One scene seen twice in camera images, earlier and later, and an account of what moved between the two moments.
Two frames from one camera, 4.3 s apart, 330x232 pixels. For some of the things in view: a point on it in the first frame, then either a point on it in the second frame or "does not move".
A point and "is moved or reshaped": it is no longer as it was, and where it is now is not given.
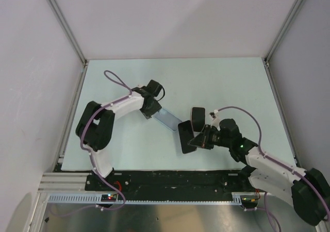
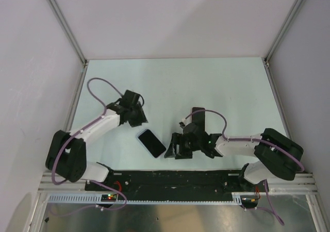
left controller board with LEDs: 109,197 does not move
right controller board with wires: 249,201 does not move
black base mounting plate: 219,182 does not move
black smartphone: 198,118 does not move
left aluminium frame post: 63,22 does not move
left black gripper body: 154,108 → 137,116
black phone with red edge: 186,134 is moved or reshaped
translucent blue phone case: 168,119 → 152,144
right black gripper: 205,143 → 177,138
